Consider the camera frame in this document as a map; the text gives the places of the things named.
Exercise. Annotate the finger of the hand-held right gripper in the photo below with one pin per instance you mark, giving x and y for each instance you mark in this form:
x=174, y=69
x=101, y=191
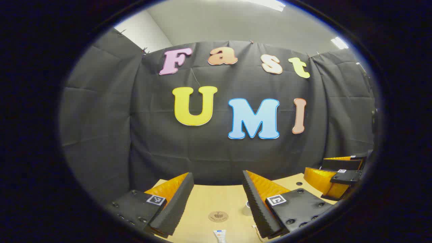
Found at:
x=349, y=176
x=341, y=164

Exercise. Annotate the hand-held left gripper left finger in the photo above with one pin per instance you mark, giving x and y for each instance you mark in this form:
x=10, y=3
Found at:
x=179, y=202

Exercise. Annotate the round cork coaster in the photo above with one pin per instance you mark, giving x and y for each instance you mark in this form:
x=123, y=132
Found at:
x=218, y=216

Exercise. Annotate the white toothpaste tube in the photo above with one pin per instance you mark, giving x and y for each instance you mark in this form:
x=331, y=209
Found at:
x=220, y=235

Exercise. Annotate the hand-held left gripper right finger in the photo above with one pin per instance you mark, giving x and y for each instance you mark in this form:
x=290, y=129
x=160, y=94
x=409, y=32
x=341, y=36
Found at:
x=258, y=209

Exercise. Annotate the light wooden desktop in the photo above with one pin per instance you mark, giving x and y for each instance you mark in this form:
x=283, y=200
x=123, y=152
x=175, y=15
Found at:
x=216, y=199

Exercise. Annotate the ceiling light panel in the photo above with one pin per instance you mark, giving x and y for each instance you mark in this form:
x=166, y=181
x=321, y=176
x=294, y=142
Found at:
x=339, y=43
x=261, y=3

